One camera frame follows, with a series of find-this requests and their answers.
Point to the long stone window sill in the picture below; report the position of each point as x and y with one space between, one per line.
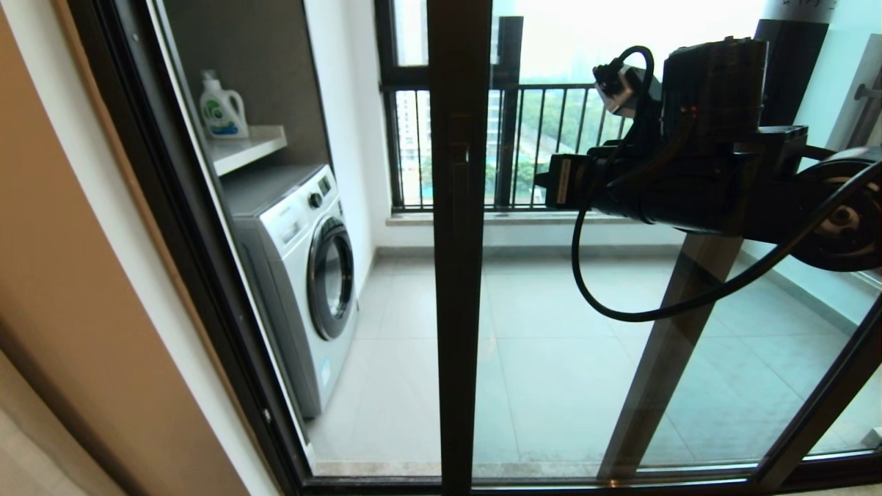
524 219

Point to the white front-load washing machine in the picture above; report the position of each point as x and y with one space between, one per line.
296 275

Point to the dark brown fixed glass door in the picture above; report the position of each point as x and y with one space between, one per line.
661 358

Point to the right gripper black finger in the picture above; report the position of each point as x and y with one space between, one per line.
581 182
553 182

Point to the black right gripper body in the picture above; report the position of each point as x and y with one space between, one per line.
716 182

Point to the white wall shelf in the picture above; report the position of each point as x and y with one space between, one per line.
248 148

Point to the dark brown sliding glass door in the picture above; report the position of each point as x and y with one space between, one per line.
458 275

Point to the white detergent bottle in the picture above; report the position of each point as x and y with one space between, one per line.
222 110

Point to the dark framed sliding glass door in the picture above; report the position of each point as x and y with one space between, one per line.
124 83

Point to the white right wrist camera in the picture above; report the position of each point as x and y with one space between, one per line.
617 93

